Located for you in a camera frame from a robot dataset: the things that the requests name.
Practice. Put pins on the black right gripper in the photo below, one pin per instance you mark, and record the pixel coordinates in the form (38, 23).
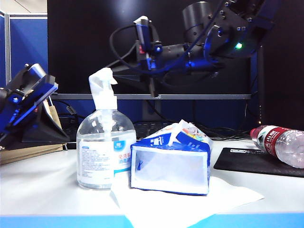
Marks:
(171, 54)

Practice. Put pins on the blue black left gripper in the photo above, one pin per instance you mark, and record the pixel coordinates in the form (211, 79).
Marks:
(26, 102)

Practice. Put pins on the pulled white tissue sheet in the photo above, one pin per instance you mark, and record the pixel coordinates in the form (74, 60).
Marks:
(102, 83)

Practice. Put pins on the clear hand sanitizer pump bottle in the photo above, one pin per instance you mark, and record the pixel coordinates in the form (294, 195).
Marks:
(102, 154)

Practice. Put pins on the blue soft tissue pack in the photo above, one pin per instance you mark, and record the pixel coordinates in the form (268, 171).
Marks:
(171, 171)

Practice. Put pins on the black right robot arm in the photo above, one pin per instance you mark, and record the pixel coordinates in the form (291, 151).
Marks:
(213, 26)

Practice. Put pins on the white tissue tip in pack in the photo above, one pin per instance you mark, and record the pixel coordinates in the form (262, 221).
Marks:
(177, 130)

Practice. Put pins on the flat white tissue sheet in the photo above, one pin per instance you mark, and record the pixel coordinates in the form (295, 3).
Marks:
(180, 206)

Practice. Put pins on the red label water bottle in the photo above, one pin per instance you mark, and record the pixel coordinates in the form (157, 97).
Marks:
(282, 147)

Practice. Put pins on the beige desk calendar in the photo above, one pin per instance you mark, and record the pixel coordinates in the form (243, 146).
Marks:
(31, 154)

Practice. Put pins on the black keyboard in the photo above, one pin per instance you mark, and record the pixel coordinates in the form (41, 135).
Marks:
(147, 130)

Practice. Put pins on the black AOC monitor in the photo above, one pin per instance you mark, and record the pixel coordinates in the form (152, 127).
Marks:
(83, 35)

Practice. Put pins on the blue office partition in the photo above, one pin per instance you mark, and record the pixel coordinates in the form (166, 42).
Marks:
(28, 42)

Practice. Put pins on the black mouse pad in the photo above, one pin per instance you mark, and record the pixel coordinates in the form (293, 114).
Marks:
(249, 161)

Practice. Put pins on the black HSO monitor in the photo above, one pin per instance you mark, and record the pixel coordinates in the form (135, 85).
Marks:
(285, 83)

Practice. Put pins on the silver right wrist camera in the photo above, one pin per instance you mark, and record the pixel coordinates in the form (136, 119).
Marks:
(143, 35)

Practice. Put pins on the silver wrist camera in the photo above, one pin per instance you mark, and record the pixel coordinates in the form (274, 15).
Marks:
(35, 70)
(143, 35)

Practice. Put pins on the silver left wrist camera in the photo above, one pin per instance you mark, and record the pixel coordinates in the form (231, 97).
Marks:
(35, 70)

